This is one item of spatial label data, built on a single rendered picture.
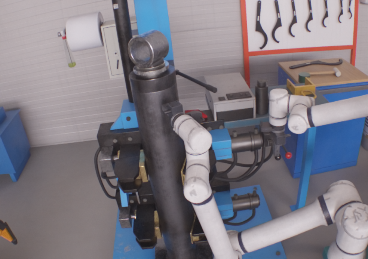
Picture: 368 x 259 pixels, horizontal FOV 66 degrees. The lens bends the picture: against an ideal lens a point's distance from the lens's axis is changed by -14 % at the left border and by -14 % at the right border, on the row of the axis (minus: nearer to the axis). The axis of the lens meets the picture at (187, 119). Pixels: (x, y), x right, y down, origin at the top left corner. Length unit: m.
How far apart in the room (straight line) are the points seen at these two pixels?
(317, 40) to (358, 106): 2.62
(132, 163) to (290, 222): 0.85
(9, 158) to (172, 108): 2.63
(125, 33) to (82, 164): 2.19
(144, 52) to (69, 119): 2.59
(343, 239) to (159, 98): 1.02
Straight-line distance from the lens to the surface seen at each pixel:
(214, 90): 1.54
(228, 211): 2.09
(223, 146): 1.77
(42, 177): 3.72
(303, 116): 1.36
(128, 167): 1.70
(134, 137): 1.86
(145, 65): 1.44
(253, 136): 1.83
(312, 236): 2.63
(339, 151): 3.17
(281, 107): 1.51
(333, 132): 3.01
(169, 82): 1.45
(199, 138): 1.17
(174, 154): 1.61
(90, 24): 2.31
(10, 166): 3.74
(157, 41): 1.43
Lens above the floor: 1.97
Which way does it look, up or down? 28 degrees down
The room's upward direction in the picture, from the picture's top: 7 degrees counter-clockwise
